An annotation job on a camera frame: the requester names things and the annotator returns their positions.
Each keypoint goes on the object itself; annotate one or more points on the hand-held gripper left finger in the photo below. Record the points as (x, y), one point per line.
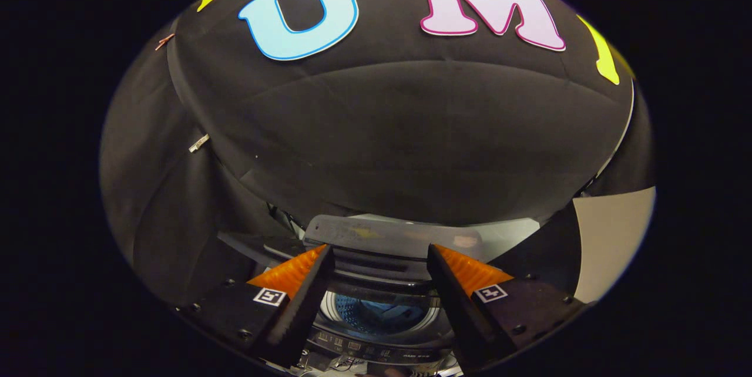
(302, 312)

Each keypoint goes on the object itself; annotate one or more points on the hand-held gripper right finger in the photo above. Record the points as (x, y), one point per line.
(458, 312)

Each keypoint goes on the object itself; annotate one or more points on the light blue shirt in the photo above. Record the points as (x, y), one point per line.
(382, 311)

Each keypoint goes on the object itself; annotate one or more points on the black backdrop cloth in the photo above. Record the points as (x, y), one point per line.
(382, 142)

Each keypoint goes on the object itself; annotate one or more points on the white clip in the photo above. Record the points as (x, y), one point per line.
(198, 142)

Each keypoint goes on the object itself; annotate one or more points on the copper clip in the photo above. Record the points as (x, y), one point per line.
(165, 41)

